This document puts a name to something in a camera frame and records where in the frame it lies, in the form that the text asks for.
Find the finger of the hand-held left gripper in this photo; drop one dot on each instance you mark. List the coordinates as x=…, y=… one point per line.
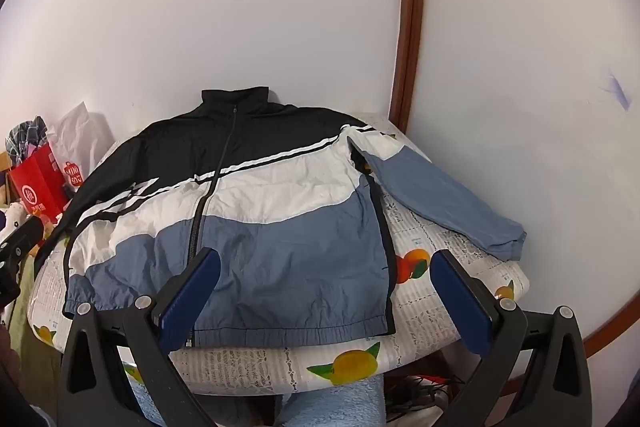
x=25, y=234

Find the brown wooden door frame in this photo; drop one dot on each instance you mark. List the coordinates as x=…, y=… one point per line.
x=412, y=7

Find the white plastic bag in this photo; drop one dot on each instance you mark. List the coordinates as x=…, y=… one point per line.
x=82, y=132

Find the green cloth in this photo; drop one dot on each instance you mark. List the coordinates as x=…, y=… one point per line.
x=30, y=332

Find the plaid cloth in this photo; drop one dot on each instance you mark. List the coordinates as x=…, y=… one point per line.
x=25, y=137

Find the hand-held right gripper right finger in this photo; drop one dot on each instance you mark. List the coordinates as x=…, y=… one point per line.
x=460, y=307

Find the red paper shopping bag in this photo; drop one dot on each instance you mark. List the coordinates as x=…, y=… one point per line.
x=37, y=187

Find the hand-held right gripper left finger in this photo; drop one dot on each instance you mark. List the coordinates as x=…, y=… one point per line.
x=192, y=302

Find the black white blue zip jacket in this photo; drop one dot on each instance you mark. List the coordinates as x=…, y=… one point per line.
x=280, y=242

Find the fruit printed white tablecloth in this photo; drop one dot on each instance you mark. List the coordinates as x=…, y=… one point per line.
x=422, y=324

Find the white stuffed toy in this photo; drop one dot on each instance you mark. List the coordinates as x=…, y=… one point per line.
x=12, y=217

